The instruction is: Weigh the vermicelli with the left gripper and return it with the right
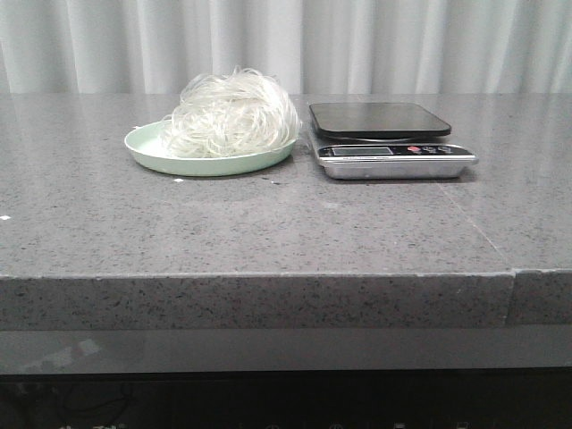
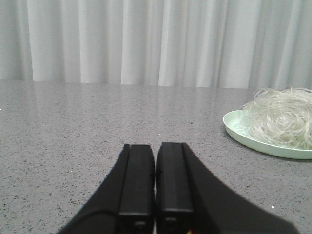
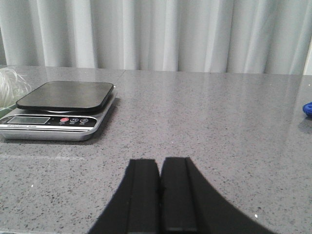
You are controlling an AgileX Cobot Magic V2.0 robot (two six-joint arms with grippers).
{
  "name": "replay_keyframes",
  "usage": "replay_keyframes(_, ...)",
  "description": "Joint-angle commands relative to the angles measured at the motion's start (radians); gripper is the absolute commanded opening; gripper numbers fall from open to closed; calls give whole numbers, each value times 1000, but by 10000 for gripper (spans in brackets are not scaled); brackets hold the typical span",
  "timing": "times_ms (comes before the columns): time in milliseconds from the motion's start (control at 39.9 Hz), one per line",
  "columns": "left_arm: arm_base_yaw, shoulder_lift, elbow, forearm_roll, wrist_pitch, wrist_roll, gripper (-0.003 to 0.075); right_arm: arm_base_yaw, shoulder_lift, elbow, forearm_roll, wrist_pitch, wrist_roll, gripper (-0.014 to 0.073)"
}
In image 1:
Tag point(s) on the light green round plate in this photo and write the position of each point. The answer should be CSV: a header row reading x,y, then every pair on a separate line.
x,y
147,150

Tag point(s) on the white pleated curtain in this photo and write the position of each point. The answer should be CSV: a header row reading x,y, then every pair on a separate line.
x,y
320,47

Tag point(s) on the silver black kitchen scale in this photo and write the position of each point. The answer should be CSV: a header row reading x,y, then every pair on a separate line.
x,y
384,141

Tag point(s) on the white vermicelli noodle bundle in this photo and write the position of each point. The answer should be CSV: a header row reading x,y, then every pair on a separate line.
x,y
239,114

